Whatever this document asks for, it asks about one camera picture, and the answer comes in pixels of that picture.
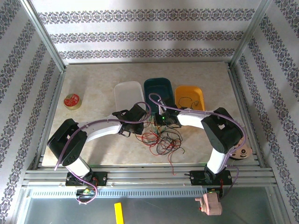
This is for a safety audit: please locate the flat pink doll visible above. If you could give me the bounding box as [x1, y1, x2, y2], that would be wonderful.
[230, 137, 253, 161]

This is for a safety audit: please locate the aluminium rail frame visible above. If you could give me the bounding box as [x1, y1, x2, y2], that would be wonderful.
[22, 162, 278, 188]

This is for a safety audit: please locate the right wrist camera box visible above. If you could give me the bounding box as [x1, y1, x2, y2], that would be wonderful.
[157, 98, 169, 115]

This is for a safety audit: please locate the orange plastic tray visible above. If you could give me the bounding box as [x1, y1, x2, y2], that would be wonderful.
[174, 85, 206, 112]

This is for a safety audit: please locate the yellow strip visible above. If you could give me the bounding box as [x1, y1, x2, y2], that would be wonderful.
[114, 202, 125, 224]

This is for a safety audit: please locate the teal plastic tray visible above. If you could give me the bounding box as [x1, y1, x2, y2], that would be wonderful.
[143, 77, 176, 115]

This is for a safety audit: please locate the thin black cable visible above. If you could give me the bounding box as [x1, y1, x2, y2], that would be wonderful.
[156, 126, 185, 156]
[177, 95, 200, 109]

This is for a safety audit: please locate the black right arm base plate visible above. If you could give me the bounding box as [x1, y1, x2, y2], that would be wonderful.
[190, 169, 233, 186]

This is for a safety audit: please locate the slotted grey cable duct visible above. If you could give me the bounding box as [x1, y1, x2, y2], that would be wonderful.
[29, 188, 221, 199]

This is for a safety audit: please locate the small circuit board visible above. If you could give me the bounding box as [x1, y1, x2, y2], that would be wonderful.
[76, 188, 97, 197]

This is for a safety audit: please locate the thin red cable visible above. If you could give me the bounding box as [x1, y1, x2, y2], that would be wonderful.
[135, 132, 161, 146]
[149, 133, 178, 176]

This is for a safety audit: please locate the white plastic tray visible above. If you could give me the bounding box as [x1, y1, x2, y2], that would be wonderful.
[114, 80, 147, 112]

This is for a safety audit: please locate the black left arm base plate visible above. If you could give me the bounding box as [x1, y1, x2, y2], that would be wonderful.
[65, 171, 108, 187]

